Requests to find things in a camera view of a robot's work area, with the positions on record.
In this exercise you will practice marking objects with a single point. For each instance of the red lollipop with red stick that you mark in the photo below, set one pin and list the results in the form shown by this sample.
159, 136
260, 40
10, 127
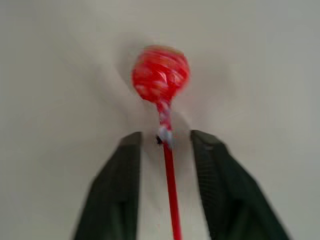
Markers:
161, 75

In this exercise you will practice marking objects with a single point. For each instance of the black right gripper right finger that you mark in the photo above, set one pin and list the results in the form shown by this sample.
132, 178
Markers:
230, 195

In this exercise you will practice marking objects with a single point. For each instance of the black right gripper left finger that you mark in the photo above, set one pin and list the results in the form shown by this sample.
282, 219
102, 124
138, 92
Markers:
115, 190

